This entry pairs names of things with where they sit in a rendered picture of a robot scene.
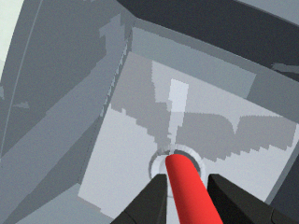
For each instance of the red peg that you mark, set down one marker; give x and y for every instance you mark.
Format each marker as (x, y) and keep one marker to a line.
(191, 198)

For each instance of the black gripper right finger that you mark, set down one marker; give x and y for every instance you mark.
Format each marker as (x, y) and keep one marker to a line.
(237, 206)

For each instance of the grey flat plate with hole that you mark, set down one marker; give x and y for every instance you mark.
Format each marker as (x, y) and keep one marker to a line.
(157, 111)

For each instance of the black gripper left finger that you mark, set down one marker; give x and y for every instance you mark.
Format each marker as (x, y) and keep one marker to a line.
(149, 206)

